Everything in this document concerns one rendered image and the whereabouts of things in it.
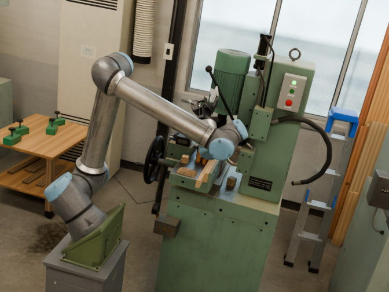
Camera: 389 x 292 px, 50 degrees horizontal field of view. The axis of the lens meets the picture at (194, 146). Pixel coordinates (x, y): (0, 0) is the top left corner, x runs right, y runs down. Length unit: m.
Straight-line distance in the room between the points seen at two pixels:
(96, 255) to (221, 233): 0.68
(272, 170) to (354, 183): 1.40
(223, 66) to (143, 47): 1.48
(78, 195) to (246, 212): 0.83
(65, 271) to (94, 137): 0.61
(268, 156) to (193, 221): 0.53
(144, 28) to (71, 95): 0.84
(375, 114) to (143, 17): 1.93
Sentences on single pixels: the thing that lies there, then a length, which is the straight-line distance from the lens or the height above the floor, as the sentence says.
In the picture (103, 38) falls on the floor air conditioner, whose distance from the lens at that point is 3.48.
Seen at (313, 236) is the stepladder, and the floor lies 0.27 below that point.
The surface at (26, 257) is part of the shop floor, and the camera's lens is 2.98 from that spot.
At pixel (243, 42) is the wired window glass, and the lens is 3.56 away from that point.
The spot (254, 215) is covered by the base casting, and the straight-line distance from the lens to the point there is 2.18.
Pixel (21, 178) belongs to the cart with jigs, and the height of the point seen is 0.18.
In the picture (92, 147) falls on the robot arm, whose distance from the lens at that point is 1.98.
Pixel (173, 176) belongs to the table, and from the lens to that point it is 2.12.
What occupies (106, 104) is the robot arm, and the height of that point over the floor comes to 1.26.
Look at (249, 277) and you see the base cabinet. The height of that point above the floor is 0.38.
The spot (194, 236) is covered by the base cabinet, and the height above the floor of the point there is 0.54.
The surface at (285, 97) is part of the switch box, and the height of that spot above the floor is 1.38.
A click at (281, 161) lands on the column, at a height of 1.04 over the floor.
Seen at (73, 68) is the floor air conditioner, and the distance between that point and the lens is 3.64.
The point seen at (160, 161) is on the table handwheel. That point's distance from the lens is 2.41.
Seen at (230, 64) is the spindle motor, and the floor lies 1.46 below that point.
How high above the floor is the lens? 1.85
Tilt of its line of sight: 23 degrees down
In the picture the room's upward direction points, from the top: 10 degrees clockwise
